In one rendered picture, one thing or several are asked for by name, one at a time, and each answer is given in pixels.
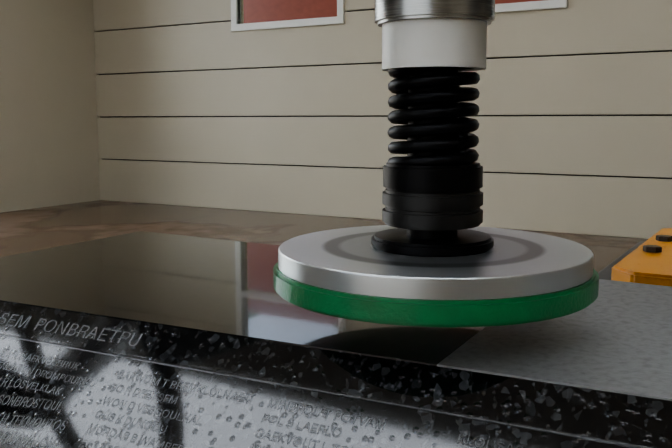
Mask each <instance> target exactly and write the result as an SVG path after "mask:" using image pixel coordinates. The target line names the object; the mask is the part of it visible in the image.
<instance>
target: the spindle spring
mask: <svg viewBox="0 0 672 448"><path fill-rule="evenodd" d="M457 69H474V68H466V67H411V68H395V69H389V70H388V74H389V76H390V77H393V78H396V79H393V80H391V81H390V82H389V83H388V90H389V91H390V92H391V93H394V94H396V95H393V96H391V97H389V100H388V105H389V107H392V108H394V109H399V110H394V111H391V112H390V113H389V114H388V120H389V121H390V122H391V123H392V124H401V125H398V126H393V127H391V128H389V130H388V132H387V133H388V135H389V137H390V138H393V139H401V140H407V137H424V136H440V135H454V134H459V138H447V139H432V140H414V141H396V142H391V143H390V144H389V145H388V151H389V152H390V153H391V154H407V153H416V152H436V151H449V150H459V153H454V154H443V155H426V156H402V157H392V158H389V160H388V162H387V163H388V164H396V165H414V166H453V165H468V164H472V163H474V162H475V161H477V160H478V157H479V154H478V153H477V151H476V150H475V149H471V148H472V147H475V146H477V144H478V143H479V138H478V136H476V135H475V134H473V133H471V132H474V131H476V130H477V129H478V128H479V122H478V121H477V120H476V119H472V118H466V117H469V116H475V115H477V114H478V113H479V111H480V110H479V106H478V105H477V104H475V103H470V102H464V101H473V100H476V99H477V98H479V94H480V92H479V90H478V89H477V88H472V87H460V89H448V90H433V91H420V92H409V93H408V89H415V88H427V87H441V86H458V85H472V84H477V83H478V82H479V81H480V75H479V74H478V73H476V72H460V73H446V74H431V75H419V76H409V77H408V73H415V72H426V71H439V70H457ZM449 102H459V105H456V106H441V107H426V108H412V109H407V106H408V105H420V104H434V103H449ZM448 118H459V121H454V122H440V123H424V124H409V125H407V121H418V120H433V119H448Z"/></svg>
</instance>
